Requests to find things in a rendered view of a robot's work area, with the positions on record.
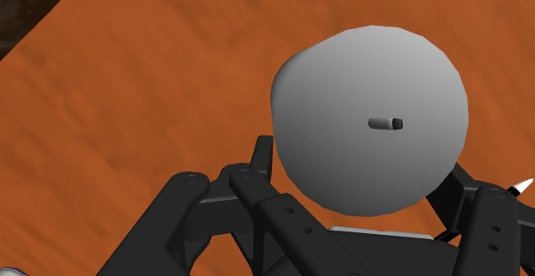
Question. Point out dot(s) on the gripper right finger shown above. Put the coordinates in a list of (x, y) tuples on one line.
[(489, 225)]

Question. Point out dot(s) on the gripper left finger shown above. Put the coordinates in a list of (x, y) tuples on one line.
[(267, 208)]

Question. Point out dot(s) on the orange wooden table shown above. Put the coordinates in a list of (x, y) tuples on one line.
[(138, 99)]

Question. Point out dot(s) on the white rounded object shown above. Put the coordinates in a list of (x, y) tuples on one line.
[(10, 272)]

